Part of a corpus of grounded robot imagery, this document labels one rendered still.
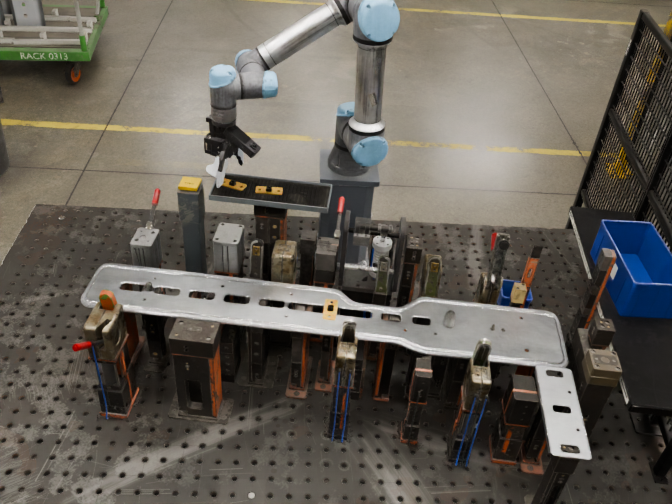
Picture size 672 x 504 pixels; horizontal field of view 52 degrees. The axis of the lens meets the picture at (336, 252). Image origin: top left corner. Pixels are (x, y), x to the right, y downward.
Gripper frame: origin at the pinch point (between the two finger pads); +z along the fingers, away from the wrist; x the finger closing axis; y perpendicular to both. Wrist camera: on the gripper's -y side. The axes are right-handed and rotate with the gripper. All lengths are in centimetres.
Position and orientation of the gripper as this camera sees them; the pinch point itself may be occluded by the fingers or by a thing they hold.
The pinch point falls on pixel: (232, 177)
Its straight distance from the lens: 216.4
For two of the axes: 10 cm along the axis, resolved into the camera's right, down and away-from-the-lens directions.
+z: -0.7, 7.8, 6.2
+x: -3.7, 5.6, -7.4
